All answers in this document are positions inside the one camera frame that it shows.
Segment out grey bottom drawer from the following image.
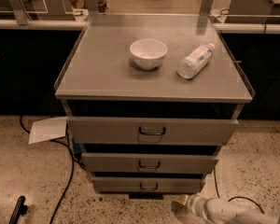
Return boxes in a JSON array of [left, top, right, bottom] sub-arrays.
[[92, 177, 205, 193]]

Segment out black handle bar object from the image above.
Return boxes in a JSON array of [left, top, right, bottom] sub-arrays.
[[8, 196, 28, 224]]

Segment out black floor cable right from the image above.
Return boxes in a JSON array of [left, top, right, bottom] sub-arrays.
[[213, 167, 265, 215]]

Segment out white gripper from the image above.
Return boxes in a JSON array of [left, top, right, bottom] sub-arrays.
[[179, 194, 208, 218]]

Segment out grey drawer cabinet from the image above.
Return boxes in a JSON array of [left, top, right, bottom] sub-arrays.
[[53, 13, 256, 201]]

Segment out grey middle drawer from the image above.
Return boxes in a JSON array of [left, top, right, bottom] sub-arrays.
[[82, 153, 217, 175]]

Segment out grey drawer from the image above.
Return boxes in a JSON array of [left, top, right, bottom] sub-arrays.
[[92, 177, 205, 193], [82, 153, 217, 175], [67, 117, 238, 146]]

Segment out black floor cable left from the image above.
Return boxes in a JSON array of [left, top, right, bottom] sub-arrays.
[[19, 115, 85, 224]]

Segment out black floor cable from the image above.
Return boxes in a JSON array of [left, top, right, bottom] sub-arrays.
[[213, 167, 265, 215], [19, 115, 85, 224]]

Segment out grey top drawer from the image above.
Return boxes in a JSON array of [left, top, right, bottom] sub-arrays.
[[67, 117, 238, 146]]

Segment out clear plastic water bottle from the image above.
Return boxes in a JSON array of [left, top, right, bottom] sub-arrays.
[[177, 43, 215, 79]]

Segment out white paper sheet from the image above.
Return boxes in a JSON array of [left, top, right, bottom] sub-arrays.
[[29, 117, 67, 144]]

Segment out white ceramic bowl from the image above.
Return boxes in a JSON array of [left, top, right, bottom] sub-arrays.
[[130, 38, 168, 70]]

